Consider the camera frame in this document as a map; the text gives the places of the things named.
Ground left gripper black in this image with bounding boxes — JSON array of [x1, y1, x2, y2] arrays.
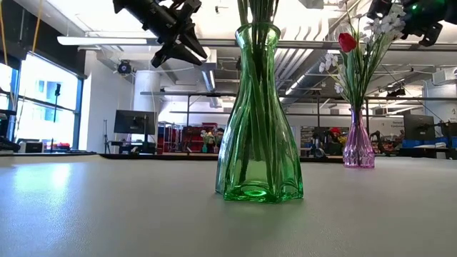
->
[[135, 0, 209, 69]]

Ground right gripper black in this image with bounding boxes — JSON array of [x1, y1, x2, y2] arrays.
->
[[366, 0, 457, 48]]

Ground red artificial tulip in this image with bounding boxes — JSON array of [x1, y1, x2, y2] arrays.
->
[[338, 32, 361, 115]]

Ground white artificial flower bunch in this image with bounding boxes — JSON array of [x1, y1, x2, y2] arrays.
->
[[318, 2, 408, 166]]

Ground green glass vase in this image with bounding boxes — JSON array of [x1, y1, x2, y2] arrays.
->
[[215, 21, 305, 205]]

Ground pink glass vase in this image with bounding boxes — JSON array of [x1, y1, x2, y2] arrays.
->
[[342, 106, 376, 169]]

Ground red storage shelf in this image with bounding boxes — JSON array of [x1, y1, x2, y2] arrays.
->
[[156, 122, 223, 154]]

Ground black room monitor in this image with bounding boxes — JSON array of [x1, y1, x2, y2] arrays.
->
[[113, 109, 157, 136], [403, 114, 437, 141]]

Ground background flower bouquet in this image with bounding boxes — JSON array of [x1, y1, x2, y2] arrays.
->
[[199, 128, 224, 154]]

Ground blue storage bins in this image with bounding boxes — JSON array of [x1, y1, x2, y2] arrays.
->
[[401, 136, 457, 149]]

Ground person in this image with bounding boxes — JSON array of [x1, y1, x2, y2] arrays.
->
[[326, 126, 344, 146]]

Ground black stand by window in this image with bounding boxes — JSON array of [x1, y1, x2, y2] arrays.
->
[[49, 83, 62, 151]]

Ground large blue-framed window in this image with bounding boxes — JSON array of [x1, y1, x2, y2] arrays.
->
[[0, 52, 85, 151]]

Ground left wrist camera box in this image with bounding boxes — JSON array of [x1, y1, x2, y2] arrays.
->
[[167, 0, 203, 17]]

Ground silver ceiling duct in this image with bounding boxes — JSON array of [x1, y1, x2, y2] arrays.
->
[[278, 0, 388, 105]]

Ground yellow hanging cable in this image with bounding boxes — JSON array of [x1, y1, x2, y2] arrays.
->
[[31, 0, 44, 54]]

